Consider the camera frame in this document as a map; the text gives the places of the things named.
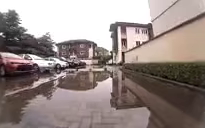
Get row of dark cars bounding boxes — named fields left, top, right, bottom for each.
left=59, top=56, right=88, bottom=69

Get brown brick building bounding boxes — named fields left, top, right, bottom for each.
left=55, top=38, right=98, bottom=61

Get white and brown building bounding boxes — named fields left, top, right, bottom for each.
left=109, top=21, right=154, bottom=65

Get wet grey brick paving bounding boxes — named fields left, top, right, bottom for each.
left=0, top=64, right=205, bottom=128

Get white car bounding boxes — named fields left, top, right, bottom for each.
left=19, top=53, right=56, bottom=74

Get low green hedge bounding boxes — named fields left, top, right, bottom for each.
left=122, top=61, right=205, bottom=90

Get pale building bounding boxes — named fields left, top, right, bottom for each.
left=147, top=0, right=205, bottom=38

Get red car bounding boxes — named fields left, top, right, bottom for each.
left=0, top=51, right=36, bottom=77

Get tall dark trees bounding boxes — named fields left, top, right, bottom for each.
left=0, top=7, right=58, bottom=58

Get beige wall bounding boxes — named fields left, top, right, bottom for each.
left=123, top=9, right=205, bottom=64

